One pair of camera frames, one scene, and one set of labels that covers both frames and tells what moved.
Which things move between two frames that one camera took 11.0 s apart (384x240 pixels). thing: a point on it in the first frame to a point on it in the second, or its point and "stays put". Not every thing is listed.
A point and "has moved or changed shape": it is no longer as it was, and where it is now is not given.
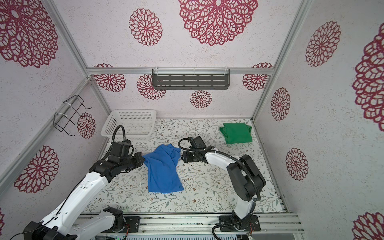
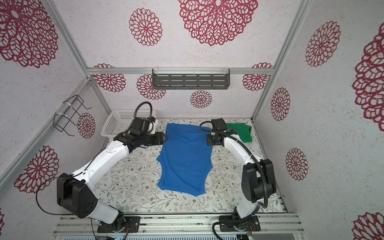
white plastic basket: [138, 124] stays put
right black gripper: [185, 158] to [208, 139]
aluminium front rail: [271, 224] stays put
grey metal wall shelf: [191, 79] stays put
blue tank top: [163, 177] has moved or changed shape
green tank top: [237, 133] stays put
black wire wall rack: [66, 112] stays put
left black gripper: [140, 160] to [161, 138]
